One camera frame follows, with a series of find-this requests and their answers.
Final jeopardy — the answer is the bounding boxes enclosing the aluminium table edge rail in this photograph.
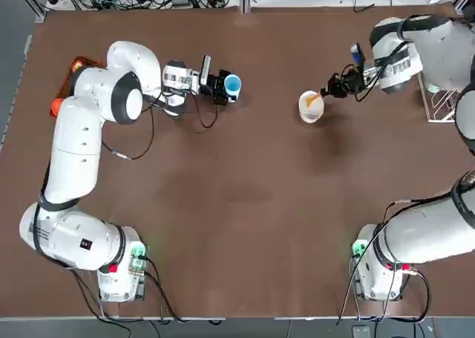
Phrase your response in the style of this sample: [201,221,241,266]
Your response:
[0,35,33,153]

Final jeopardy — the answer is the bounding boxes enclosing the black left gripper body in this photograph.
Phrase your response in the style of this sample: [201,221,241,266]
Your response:
[202,72,226,100]

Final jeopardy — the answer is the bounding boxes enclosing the cream white bowl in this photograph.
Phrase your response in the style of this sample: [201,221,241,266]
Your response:
[298,89,326,124]

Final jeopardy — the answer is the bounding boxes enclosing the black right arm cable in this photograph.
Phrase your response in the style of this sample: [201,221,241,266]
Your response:
[335,61,475,324]

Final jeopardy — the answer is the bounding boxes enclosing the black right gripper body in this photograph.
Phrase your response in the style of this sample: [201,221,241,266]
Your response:
[335,70,367,96]

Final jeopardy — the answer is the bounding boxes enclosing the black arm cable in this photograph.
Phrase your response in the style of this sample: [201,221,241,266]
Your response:
[335,61,475,324]
[100,91,220,161]

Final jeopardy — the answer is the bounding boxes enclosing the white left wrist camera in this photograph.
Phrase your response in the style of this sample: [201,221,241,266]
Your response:
[199,54,213,87]

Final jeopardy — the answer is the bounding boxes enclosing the black left base cable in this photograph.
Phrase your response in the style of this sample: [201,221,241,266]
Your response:
[139,254,227,324]

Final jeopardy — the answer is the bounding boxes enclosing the blue plastic cup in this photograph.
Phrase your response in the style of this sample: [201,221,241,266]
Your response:
[223,74,243,104]

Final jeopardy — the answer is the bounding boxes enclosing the brown wicker basket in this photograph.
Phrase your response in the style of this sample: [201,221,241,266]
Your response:
[47,55,107,118]

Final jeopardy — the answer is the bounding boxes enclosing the clear acrylic cup rack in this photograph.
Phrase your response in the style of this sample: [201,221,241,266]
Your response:
[417,72,461,124]

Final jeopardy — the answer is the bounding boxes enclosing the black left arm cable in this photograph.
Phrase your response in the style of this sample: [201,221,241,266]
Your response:
[100,91,220,161]

